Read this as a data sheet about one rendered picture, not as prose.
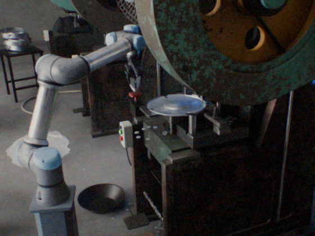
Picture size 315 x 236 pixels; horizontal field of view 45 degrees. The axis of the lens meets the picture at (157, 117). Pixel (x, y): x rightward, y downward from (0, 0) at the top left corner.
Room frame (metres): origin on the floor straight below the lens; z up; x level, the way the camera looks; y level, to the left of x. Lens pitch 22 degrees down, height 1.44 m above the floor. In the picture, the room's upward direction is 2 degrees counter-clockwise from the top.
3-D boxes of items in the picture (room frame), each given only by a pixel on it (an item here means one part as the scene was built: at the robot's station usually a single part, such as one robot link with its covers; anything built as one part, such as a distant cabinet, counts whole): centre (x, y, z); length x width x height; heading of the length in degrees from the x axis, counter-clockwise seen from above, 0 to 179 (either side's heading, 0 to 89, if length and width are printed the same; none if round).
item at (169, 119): (1.74, -0.05, 0.72); 0.25 x 0.14 x 0.14; 111
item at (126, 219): (1.75, -0.09, 0.14); 0.59 x 0.10 x 0.05; 111
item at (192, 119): (1.59, -0.16, 0.75); 0.03 x 0.03 x 0.10; 21
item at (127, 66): (2.05, 0.13, 0.92); 0.09 x 0.08 x 0.12; 21
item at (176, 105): (1.75, -0.10, 0.78); 0.29 x 0.29 x 0.01
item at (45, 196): (1.48, 0.49, 0.50); 0.15 x 0.15 x 0.10
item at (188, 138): (1.80, -0.21, 0.68); 0.45 x 0.30 x 0.06; 21
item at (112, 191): (2.04, 0.37, 0.04); 0.30 x 0.30 x 0.07
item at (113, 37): (1.96, 0.18, 1.07); 0.11 x 0.11 x 0.08; 45
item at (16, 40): (4.36, 1.56, 0.40); 0.45 x 0.40 x 0.79; 33
